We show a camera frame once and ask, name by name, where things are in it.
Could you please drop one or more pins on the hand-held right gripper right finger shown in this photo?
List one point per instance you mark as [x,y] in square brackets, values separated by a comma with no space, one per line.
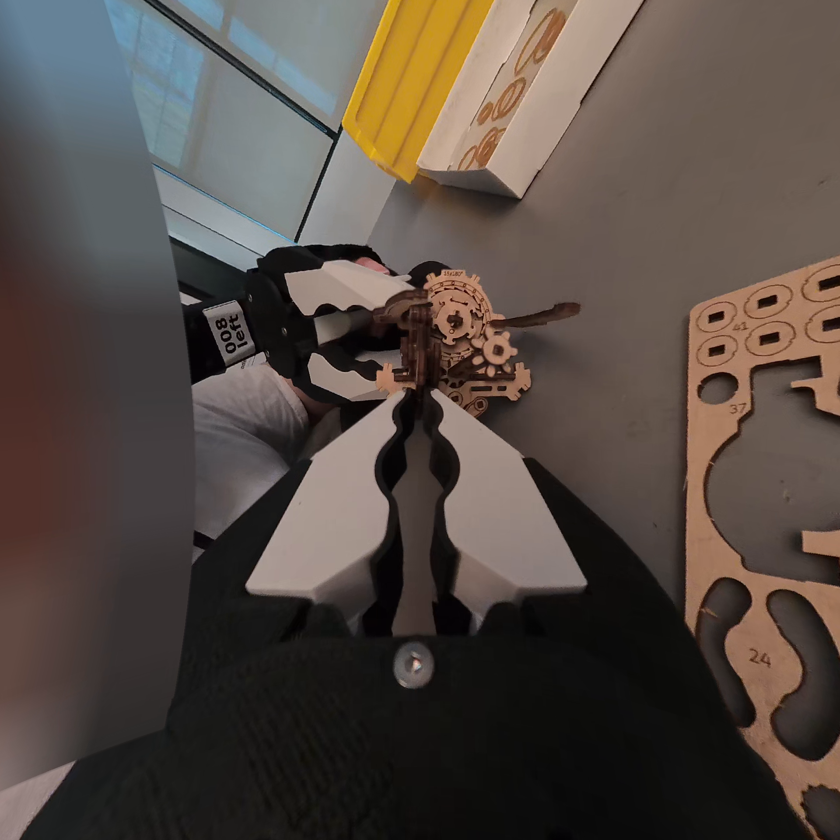
[505,525]

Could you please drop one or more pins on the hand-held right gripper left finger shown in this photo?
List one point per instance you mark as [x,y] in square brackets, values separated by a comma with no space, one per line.
[321,525]

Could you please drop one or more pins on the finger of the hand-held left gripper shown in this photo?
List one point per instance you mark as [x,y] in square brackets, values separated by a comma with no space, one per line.
[348,384]
[348,282]

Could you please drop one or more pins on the wooden gear model assembly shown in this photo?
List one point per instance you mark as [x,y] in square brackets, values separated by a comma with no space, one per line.
[459,321]

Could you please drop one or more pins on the wooden parts sheet with ovals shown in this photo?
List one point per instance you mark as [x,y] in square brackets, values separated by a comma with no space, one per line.
[754,656]

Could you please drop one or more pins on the person's left hand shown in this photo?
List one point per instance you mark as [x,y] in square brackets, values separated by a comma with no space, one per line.
[375,267]

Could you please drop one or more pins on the person's white shirt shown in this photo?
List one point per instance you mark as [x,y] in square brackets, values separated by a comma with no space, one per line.
[249,426]

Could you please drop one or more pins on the glass window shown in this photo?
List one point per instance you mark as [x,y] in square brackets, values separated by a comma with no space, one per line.
[249,131]

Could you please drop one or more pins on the pile of rubber bands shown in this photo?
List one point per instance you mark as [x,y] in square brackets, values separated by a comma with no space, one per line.
[489,141]

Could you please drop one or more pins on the yellow plastic bin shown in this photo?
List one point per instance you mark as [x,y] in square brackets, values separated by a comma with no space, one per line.
[400,72]

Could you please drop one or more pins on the white cardboard box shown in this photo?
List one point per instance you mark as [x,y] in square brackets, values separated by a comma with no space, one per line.
[525,144]

